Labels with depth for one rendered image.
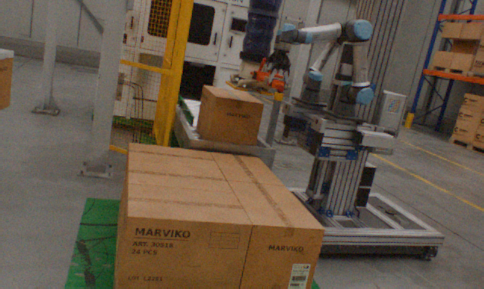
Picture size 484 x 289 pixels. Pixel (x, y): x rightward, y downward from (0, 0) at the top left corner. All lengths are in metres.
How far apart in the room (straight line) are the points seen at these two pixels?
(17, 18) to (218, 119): 9.12
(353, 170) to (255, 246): 1.42
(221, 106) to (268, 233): 1.39
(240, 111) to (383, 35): 1.20
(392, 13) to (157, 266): 2.30
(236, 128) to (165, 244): 1.50
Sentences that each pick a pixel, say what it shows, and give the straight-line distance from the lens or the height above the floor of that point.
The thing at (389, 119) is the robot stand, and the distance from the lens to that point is 3.32.
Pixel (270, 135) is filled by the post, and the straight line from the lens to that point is 3.93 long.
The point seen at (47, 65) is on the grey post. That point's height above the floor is 0.62.
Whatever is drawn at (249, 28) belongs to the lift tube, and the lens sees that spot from 3.03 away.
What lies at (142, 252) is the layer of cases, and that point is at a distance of 2.06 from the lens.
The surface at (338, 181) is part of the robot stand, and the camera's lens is 3.29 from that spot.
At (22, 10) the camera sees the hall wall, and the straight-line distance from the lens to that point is 11.86.
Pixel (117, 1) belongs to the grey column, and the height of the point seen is 1.52.
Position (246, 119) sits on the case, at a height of 0.80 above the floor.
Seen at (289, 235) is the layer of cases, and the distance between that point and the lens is 2.18.
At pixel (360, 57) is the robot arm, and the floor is 1.44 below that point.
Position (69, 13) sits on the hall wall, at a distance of 11.76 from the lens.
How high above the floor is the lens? 1.39
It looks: 12 degrees down
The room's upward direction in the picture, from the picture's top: 11 degrees clockwise
